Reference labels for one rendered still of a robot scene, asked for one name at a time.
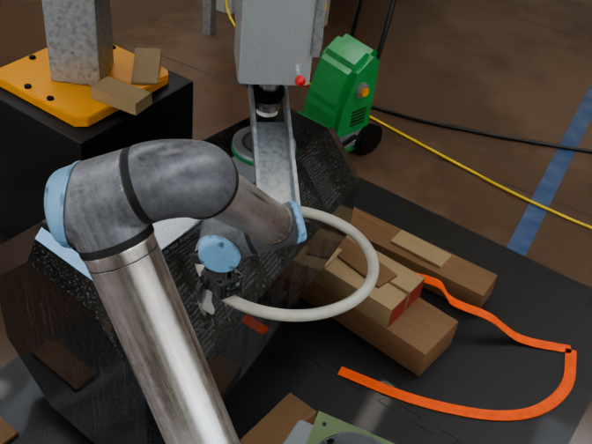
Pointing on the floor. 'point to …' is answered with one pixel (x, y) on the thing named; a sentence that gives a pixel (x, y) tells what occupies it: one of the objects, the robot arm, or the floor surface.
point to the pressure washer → (348, 87)
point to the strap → (476, 408)
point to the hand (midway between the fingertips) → (213, 306)
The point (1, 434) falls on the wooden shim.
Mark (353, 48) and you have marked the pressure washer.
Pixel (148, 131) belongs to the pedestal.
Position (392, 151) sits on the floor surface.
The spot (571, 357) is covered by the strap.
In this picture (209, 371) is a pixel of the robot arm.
